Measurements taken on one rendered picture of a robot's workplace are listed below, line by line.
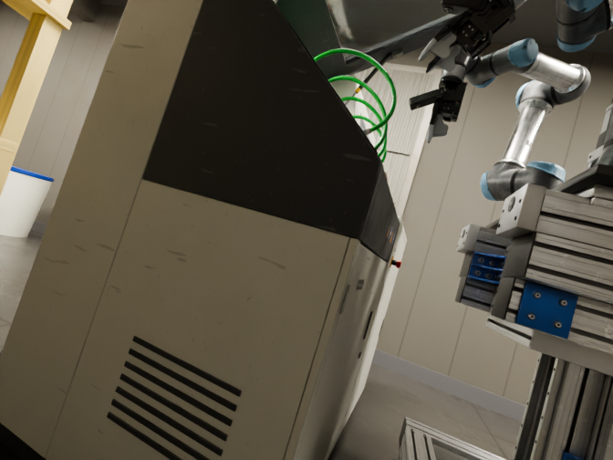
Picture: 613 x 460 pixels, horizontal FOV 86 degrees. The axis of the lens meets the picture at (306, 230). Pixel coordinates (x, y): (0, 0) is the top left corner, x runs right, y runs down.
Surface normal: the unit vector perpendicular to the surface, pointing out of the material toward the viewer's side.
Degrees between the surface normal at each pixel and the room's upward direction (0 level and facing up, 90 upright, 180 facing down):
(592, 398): 90
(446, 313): 90
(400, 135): 90
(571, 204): 90
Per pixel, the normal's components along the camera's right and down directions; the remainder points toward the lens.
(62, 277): -0.32, -0.15
